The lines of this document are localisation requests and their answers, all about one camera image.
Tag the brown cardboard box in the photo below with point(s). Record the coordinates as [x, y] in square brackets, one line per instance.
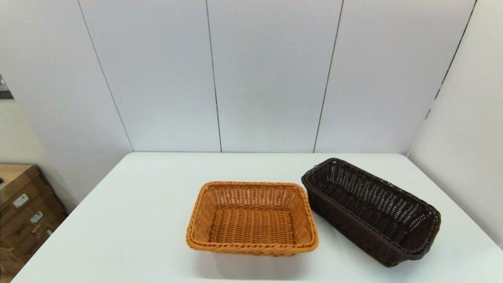
[13, 263]
[39, 239]
[27, 222]
[15, 177]

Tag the orange woven basket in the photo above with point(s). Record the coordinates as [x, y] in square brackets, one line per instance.
[251, 228]

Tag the dark brown woven basket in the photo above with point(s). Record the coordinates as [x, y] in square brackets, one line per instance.
[353, 228]

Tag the grey wall fixture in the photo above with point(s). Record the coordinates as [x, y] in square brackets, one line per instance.
[4, 93]

